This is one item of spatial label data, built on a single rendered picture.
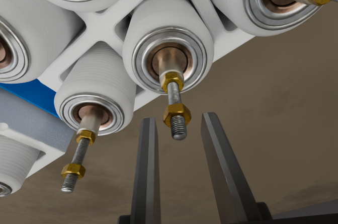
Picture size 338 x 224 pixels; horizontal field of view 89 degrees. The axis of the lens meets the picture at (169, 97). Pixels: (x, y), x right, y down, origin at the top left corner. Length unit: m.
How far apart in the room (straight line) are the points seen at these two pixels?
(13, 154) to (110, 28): 0.32
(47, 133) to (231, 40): 0.41
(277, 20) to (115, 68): 0.19
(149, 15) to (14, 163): 0.39
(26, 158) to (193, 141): 0.53
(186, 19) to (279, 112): 0.62
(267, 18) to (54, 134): 0.45
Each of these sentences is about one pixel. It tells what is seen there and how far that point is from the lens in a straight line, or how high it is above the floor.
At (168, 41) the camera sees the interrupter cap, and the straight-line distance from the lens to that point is 0.16.
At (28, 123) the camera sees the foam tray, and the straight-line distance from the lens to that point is 0.46.
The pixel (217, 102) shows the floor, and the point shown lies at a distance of 0.59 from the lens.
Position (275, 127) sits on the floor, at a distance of 0.81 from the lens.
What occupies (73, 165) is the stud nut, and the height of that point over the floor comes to 0.32.
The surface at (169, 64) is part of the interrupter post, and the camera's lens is 0.16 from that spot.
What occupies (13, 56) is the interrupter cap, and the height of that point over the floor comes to 0.25.
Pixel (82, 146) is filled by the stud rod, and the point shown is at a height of 0.30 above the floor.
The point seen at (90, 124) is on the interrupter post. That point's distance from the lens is 0.21.
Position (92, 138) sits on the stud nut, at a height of 0.29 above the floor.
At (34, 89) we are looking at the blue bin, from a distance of 0.48.
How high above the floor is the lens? 0.41
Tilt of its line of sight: 49 degrees down
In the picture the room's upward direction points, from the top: 174 degrees clockwise
